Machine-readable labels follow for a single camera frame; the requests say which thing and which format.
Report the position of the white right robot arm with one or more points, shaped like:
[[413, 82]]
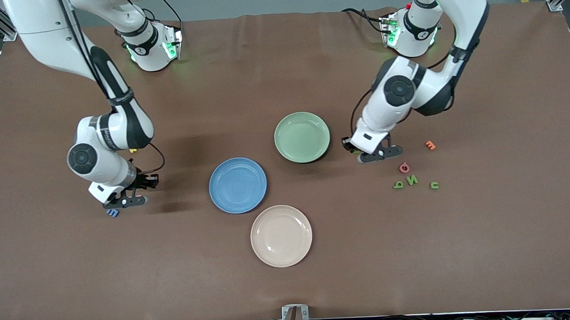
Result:
[[44, 36]]

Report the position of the orange foam letter m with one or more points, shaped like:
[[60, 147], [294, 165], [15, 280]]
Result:
[[430, 145]]

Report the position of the grey metal bracket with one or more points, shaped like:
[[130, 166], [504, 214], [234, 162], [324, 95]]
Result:
[[288, 311]]

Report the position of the beige pink plate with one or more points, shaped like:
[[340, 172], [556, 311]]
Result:
[[281, 236]]

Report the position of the pink foam letter Q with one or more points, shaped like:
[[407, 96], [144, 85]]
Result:
[[401, 169]]

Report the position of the green foam letter N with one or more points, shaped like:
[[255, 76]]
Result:
[[412, 180]]

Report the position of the blue foam letter m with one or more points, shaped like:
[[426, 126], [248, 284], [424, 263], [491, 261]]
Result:
[[112, 213]]

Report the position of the green foam letter u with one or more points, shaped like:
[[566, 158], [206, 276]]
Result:
[[434, 186]]

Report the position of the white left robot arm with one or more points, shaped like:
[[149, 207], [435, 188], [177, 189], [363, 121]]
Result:
[[461, 8]]

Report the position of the green plate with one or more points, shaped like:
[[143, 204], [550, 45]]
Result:
[[302, 137]]

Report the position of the brown table cover mat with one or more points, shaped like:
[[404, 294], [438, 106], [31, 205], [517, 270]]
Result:
[[175, 280]]

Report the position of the blue plate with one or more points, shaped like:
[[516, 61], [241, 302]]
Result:
[[238, 185]]

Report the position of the green foam letter q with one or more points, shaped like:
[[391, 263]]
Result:
[[398, 186]]

